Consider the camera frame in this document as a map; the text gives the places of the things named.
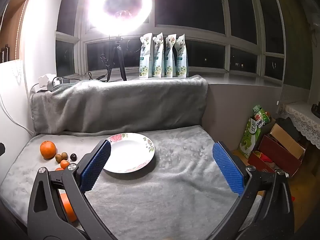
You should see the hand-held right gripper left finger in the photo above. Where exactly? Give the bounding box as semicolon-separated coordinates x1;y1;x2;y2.
27;139;118;240

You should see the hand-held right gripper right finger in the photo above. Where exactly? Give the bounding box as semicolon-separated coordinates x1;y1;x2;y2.
209;141;295;240

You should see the white floral plate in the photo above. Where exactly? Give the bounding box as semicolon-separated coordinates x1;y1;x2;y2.
101;132;156;174

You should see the orange mango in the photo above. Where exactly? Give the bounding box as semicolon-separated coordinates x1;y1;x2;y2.
59;193;78;223

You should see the small red box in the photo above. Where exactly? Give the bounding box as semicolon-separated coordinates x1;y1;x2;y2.
247;151;276;173

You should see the green carton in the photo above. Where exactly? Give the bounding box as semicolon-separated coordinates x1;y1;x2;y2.
238;117;263;159

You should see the large orange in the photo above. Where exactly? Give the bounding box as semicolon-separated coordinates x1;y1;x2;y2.
40;141;57;159

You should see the dark red box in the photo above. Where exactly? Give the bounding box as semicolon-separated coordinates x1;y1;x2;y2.
258;134;302;178

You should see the green snack bag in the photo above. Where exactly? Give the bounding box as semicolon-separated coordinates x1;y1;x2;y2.
251;104;272;128

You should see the dark grey backrest blanket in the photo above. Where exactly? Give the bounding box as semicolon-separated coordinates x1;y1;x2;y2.
30;74;209;137

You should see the brown cardboard box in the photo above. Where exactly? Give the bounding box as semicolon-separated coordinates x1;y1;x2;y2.
269;123;307;159

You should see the light grey seat blanket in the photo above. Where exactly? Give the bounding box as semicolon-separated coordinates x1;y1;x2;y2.
0;125;263;233

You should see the white power adapter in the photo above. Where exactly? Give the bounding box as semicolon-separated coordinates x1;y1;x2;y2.
37;73;58;91

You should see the white lace cloth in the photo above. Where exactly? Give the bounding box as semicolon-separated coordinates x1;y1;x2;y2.
283;102;320;149

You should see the black tripod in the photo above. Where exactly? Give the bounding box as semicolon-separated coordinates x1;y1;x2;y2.
100;34;128;82

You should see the white green stand-up pouch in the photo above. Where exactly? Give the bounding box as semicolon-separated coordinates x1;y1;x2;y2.
175;33;189;78
139;33;154;80
164;33;178;78
152;32;166;78

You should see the wooden cabinet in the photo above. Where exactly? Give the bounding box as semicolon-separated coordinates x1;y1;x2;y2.
0;0;31;63

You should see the white framed window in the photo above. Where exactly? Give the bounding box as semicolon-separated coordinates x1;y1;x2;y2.
54;0;286;81

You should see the white cable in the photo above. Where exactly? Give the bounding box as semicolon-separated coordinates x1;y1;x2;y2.
0;90;36;136

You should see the black cable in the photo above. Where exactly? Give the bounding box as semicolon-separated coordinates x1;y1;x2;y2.
55;72;108;83

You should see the white bead chain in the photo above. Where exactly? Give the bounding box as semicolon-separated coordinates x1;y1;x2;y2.
12;0;28;80

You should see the ring light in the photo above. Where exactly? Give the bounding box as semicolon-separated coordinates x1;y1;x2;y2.
87;0;153;35

